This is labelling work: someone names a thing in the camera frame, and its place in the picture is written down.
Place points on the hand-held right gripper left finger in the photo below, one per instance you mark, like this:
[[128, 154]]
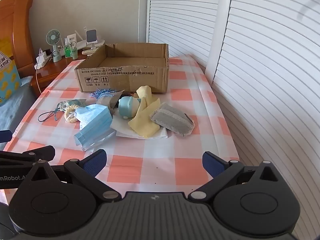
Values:
[[96, 161]]

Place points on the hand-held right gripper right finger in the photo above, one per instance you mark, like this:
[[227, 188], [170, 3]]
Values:
[[214, 165]]

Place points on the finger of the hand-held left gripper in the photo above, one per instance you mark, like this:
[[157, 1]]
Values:
[[5, 135], [37, 153]]

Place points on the pack of blue face masks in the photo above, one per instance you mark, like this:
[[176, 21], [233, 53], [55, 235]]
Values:
[[95, 135]]

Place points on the yellow cloth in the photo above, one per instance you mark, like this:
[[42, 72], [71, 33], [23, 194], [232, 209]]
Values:
[[143, 122]]

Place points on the blue round plush toy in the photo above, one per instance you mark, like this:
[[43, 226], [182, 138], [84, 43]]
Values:
[[126, 106]]

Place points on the grey fabric pouch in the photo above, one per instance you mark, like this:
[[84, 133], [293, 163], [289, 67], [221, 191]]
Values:
[[170, 118]]

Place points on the brown cardboard box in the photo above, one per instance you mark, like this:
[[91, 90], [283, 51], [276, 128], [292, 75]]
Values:
[[120, 80]]

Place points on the blue bed sheet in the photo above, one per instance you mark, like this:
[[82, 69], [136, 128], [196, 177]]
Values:
[[15, 105]]

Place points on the white tissue sheet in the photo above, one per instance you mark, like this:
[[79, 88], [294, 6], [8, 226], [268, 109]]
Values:
[[120, 126]]

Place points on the pink checkered tablecloth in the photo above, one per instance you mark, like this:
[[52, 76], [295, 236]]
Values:
[[175, 150]]

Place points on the yellow and blue bag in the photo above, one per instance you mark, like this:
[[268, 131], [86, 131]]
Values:
[[7, 80]]

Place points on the grey sachet with blue tassel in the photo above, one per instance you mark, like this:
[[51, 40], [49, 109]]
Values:
[[110, 101]]

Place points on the white power strip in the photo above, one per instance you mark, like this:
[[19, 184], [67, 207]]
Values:
[[41, 63]]

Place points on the wooden nightstand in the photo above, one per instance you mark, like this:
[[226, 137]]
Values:
[[52, 70]]

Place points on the white charger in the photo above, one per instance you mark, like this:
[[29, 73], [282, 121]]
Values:
[[40, 56]]

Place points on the white louvered closet door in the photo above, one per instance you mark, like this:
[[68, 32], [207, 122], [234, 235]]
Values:
[[270, 80], [185, 15]]

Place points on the green bottle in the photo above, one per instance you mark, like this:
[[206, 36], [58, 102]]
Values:
[[67, 51]]

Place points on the wooden headboard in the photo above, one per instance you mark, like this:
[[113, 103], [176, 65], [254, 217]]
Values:
[[20, 30]]

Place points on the green desk fan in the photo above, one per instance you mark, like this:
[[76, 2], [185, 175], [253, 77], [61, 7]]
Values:
[[53, 37]]

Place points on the white remote control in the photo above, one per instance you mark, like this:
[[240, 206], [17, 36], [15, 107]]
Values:
[[89, 51]]

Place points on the white card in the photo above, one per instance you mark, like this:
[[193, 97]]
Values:
[[71, 38]]

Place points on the white router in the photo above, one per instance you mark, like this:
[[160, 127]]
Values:
[[100, 42]]

